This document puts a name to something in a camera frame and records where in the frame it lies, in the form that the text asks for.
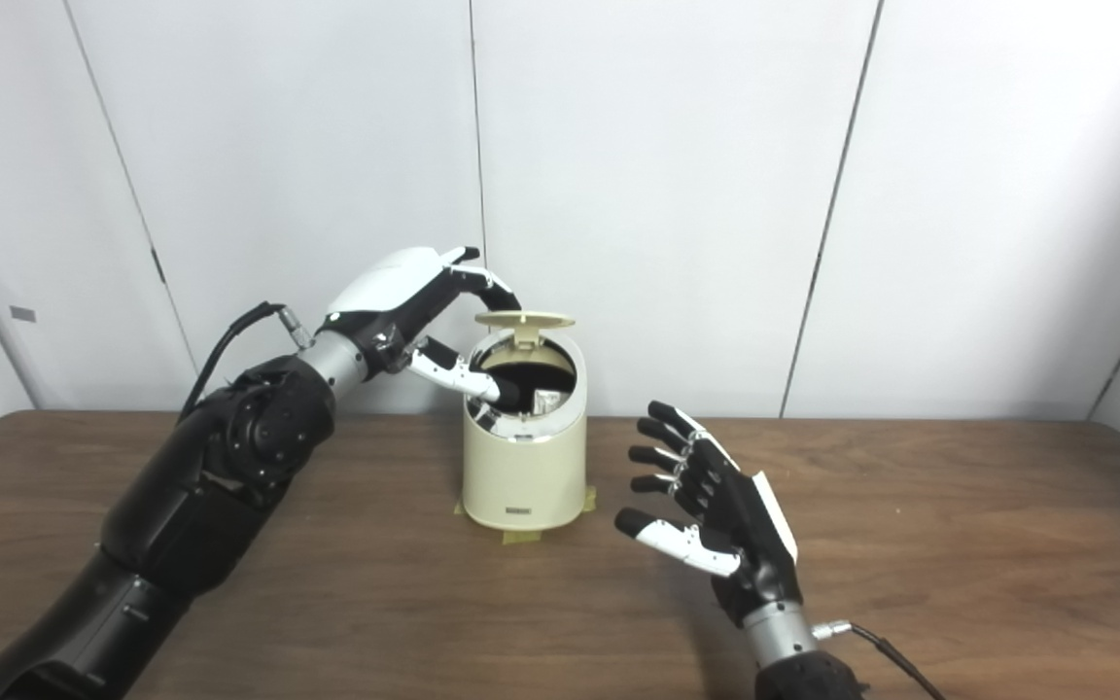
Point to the cream round bin lid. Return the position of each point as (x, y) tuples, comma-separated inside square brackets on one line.
[(526, 319)]

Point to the grey wall label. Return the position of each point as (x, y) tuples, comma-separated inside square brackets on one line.
[(23, 314)]

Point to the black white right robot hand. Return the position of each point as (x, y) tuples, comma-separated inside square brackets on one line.
[(745, 544)]

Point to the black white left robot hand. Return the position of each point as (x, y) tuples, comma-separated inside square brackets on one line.
[(385, 292)]

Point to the white green milk carton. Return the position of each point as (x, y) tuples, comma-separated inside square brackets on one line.
[(547, 401)]

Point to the cream-colored round bin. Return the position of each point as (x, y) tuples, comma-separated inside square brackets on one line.
[(524, 476)]

